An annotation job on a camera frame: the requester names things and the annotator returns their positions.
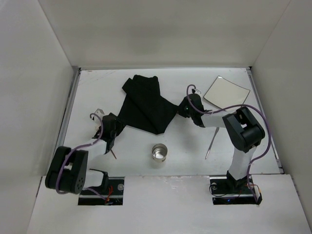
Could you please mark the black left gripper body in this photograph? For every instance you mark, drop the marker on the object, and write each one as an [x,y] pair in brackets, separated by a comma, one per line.
[113,125]

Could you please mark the white square plate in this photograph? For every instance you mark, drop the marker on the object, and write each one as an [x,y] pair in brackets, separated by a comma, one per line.
[223,93]

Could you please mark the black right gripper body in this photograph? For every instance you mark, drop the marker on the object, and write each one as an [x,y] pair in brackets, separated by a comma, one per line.
[184,108]

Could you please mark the silver knife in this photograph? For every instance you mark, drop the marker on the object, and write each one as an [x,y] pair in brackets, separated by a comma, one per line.
[211,143]

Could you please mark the silver metal cup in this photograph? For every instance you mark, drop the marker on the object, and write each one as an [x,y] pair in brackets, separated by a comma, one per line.
[159,154]

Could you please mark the black cloth placemat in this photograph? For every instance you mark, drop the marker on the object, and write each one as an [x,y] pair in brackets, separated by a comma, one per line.
[144,108]

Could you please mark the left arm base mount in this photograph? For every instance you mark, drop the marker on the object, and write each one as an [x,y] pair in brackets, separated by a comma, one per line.
[110,193]

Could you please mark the aluminium table rail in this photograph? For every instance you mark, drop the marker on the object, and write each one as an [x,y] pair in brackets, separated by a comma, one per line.
[250,75]
[64,111]

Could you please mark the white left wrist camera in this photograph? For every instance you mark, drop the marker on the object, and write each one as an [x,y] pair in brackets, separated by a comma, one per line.
[100,113]

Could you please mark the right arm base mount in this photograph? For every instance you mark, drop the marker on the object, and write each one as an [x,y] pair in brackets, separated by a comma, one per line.
[230,192]

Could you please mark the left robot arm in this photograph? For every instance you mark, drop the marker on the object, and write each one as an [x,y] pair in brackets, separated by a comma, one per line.
[70,171]

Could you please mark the right aluminium table rail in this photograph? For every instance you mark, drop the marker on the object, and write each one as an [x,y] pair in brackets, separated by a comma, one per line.
[250,75]

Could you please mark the left aluminium table rail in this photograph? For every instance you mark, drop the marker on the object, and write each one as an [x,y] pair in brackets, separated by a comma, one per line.
[64,111]

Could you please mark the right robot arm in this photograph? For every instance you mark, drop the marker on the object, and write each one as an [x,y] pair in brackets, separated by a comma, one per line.
[244,130]

